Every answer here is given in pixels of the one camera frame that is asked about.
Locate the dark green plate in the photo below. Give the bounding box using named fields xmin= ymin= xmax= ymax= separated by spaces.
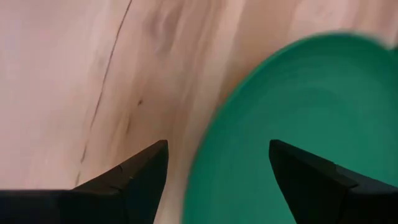
xmin=182 ymin=30 xmax=398 ymax=224

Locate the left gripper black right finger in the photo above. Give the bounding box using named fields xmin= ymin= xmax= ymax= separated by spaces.
xmin=269 ymin=139 xmax=398 ymax=224

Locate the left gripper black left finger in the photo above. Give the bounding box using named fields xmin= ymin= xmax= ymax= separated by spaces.
xmin=0 ymin=139 xmax=170 ymax=224

